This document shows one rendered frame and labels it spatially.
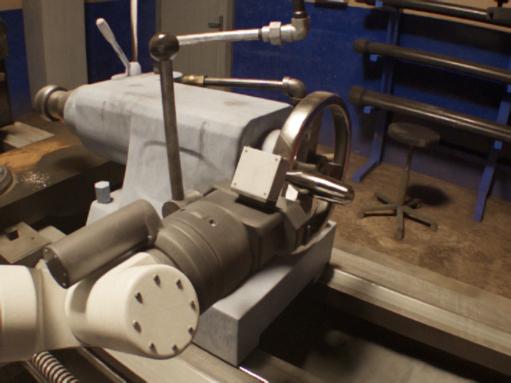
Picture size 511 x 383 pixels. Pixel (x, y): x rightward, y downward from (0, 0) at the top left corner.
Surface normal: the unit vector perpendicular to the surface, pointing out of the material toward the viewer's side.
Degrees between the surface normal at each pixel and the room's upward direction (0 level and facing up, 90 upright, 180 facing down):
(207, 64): 90
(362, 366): 13
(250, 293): 0
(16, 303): 46
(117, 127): 85
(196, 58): 90
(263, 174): 60
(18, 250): 0
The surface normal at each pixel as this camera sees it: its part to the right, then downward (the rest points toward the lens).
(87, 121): -0.56, 0.30
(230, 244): 0.69, -0.29
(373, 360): 0.15, -0.73
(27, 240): 0.04, -0.88
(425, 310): -0.39, -0.31
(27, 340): 0.69, 0.32
